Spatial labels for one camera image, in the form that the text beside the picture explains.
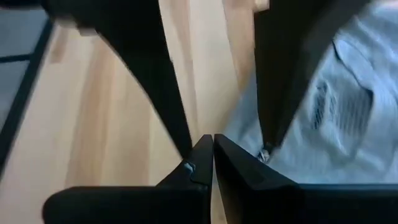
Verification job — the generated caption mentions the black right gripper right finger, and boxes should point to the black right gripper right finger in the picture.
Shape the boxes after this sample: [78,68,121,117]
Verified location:
[214,134,398,224]

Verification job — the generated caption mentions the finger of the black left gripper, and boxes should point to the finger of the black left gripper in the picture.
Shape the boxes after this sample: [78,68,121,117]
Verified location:
[43,0,193,159]
[253,0,371,151]

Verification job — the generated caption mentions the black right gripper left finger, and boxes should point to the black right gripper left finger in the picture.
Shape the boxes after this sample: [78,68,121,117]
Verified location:
[42,134,215,224]

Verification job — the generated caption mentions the grey garment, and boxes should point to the grey garment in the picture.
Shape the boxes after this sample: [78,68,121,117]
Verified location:
[223,0,398,185]

